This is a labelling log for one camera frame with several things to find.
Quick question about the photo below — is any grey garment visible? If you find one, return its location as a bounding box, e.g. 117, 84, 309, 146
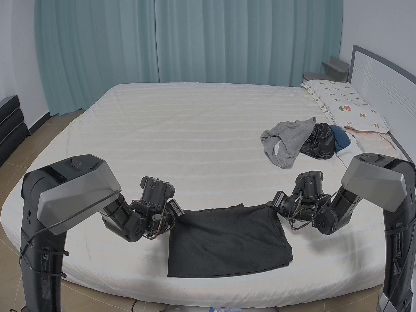
261, 117, 317, 169

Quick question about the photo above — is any black chest of drawers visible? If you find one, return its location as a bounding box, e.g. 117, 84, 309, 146
0, 95, 29, 168

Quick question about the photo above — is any black T-shirt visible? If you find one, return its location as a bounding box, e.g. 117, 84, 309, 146
167, 203, 294, 278

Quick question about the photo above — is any blue-green curtain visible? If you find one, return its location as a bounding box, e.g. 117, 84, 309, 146
34, 0, 160, 116
154, 0, 343, 85

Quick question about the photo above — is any black shiny garment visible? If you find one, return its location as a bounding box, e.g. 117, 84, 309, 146
300, 123, 335, 160

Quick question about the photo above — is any grey bedside table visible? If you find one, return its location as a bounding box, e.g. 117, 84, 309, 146
303, 55, 350, 81

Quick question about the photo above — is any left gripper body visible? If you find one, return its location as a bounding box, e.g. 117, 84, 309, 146
151, 199, 185, 238

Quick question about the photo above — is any white printed pillow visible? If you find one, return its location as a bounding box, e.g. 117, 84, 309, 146
300, 79, 390, 132

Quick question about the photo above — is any white garment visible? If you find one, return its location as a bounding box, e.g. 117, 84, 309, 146
336, 135, 364, 168

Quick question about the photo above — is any bed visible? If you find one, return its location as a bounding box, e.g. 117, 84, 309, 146
0, 45, 416, 309

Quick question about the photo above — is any dark blue garment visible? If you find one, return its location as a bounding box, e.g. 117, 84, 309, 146
330, 125, 351, 153

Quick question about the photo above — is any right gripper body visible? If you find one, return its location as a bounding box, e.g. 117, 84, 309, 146
266, 190, 304, 223

